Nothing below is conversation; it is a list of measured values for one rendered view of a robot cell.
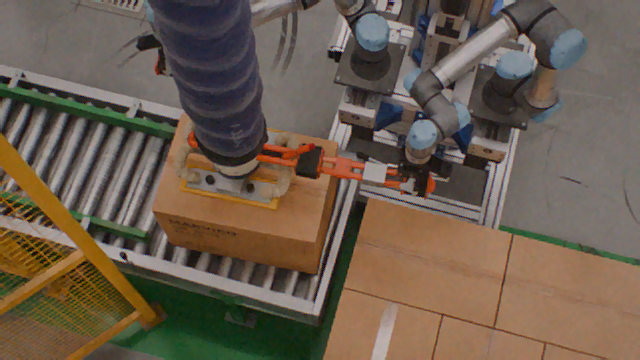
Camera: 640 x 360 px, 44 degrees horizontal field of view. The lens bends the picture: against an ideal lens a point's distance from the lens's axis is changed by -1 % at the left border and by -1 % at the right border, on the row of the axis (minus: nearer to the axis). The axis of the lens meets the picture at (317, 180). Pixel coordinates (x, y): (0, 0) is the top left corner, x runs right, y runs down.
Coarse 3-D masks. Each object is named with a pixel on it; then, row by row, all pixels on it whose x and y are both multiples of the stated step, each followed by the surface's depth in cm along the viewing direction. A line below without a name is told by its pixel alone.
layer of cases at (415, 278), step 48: (384, 240) 317; (432, 240) 317; (480, 240) 316; (528, 240) 316; (384, 288) 309; (432, 288) 309; (480, 288) 309; (528, 288) 308; (576, 288) 308; (624, 288) 308; (336, 336) 302; (384, 336) 302; (432, 336) 302; (480, 336) 301; (528, 336) 301; (576, 336) 301; (624, 336) 300
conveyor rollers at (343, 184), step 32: (0, 128) 342; (32, 128) 340; (64, 128) 341; (96, 128) 339; (64, 160) 333; (128, 160) 332; (96, 192) 327; (128, 224) 322; (160, 256) 316; (224, 256) 316; (288, 288) 310
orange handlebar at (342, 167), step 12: (192, 132) 259; (192, 144) 258; (264, 144) 257; (264, 156) 255; (324, 156) 255; (324, 168) 253; (336, 168) 253; (348, 168) 253; (360, 168) 254; (360, 180) 253; (432, 180) 251
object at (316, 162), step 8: (304, 144) 255; (312, 152) 255; (320, 152) 255; (296, 160) 253; (304, 160) 254; (312, 160) 254; (320, 160) 252; (296, 168) 252; (304, 168) 253; (312, 168) 253; (304, 176) 255; (312, 176) 254
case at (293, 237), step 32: (192, 160) 288; (160, 192) 283; (288, 192) 282; (320, 192) 282; (160, 224) 294; (192, 224) 285; (224, 224) 278; (256, 224) 278; (288, 224) 278; (320, 224) 280; (256, 256) 306; (288, 256) 296; (320, 256) 307
